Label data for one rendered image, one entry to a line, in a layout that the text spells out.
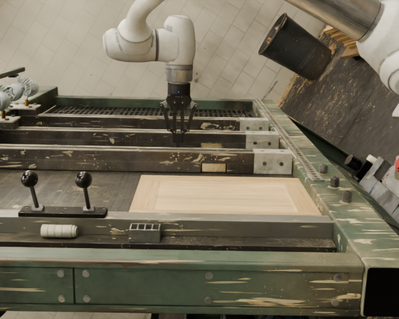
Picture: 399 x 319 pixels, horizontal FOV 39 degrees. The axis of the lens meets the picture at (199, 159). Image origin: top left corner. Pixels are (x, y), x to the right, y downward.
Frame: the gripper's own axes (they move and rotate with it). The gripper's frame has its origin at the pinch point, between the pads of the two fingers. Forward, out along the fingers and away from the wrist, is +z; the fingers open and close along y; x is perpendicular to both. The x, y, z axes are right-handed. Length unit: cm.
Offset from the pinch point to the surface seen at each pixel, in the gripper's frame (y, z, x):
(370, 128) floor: -127, 32, -194
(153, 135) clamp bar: 10.0, 2.5, -22.8
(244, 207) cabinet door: -18.8, 6.7, 45.7
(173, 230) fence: -1, 7, 62
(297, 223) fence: -30, 5, 62
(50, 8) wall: 165, -46, -494
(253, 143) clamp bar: -27.7, 4.9, -22.7
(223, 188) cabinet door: -13.9, 6.7, 29.4
